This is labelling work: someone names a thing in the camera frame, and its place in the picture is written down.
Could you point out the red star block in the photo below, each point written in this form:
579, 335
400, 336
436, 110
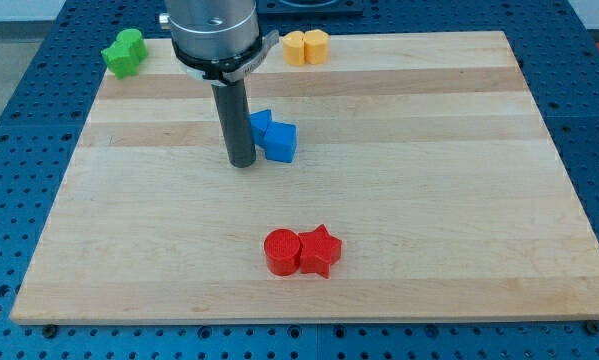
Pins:
319, 251

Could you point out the green star block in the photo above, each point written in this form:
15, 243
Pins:
120, 59

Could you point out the blue cube block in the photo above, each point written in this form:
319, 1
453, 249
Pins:
280, 142

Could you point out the red cylinder block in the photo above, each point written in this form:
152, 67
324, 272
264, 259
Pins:
282, 248

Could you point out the blue block behind rod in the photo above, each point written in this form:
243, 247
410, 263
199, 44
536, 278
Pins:
260, 122

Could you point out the dark grey cylindrical pointer rod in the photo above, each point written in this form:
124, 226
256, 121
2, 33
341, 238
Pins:
233, 111

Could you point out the wooden board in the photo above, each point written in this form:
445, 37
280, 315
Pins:
425, 154

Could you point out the yellow heart block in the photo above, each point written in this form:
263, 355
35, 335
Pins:
293, 48

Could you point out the yellow rounded block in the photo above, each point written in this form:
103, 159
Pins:
316, 46

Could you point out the green rounded block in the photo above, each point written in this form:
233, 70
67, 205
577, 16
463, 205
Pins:
132, 44

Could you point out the grey clamp bracket on wrist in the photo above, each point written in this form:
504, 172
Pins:
227, 71

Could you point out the dark base plate top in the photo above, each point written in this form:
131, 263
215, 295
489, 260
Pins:
309, 7

